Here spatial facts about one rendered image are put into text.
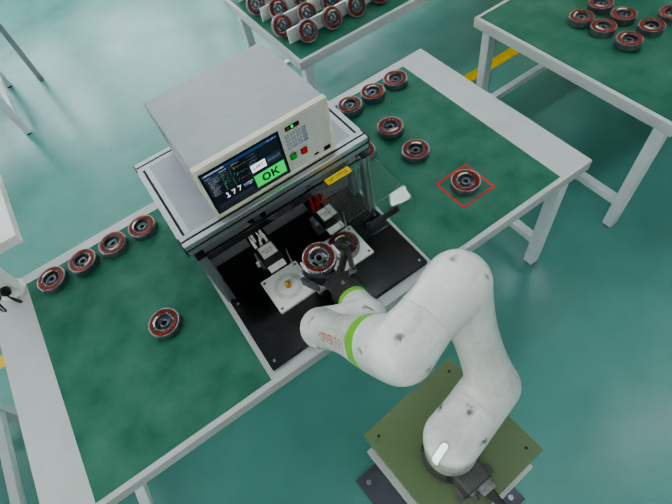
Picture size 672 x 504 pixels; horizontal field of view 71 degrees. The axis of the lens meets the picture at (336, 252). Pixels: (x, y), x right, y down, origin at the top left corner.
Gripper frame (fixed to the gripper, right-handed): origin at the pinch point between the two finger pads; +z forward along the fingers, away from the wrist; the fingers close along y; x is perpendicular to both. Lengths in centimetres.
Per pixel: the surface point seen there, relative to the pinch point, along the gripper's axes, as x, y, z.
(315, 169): 25.0, 12.0, 7.9
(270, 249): 5.9, -12.2, 10.6
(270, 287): -8.4, -18.5, 11.9
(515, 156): -13, 90, 14
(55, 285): 12, -89, 56
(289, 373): -22.9, -26.8, -14.6
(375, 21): 31, 98, 122
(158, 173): 38, -32, 36
